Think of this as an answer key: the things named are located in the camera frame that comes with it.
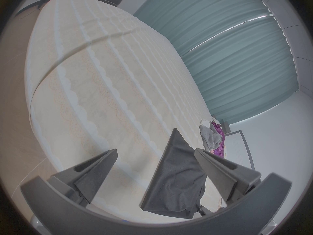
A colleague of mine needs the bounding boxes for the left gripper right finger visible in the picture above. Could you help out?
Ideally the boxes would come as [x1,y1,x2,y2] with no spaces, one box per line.
[194,148,262,203]

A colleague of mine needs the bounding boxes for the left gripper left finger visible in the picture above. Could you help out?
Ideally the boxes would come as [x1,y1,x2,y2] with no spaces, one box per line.
[50,149,118,206]

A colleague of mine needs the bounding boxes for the black T-shirt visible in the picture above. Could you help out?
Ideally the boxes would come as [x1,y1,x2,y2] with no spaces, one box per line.
[140,128,211,220]

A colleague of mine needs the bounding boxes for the bed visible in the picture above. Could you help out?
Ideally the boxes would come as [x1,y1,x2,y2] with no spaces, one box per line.
[24,0,255,223]

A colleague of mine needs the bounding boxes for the grey knit garment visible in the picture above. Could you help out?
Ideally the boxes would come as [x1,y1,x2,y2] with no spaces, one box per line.
[199,125,224,151]

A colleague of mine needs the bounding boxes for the blue-green curtain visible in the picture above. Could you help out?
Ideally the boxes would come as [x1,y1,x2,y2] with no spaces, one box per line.
[181,15,299,124]
[133,0,270,57]

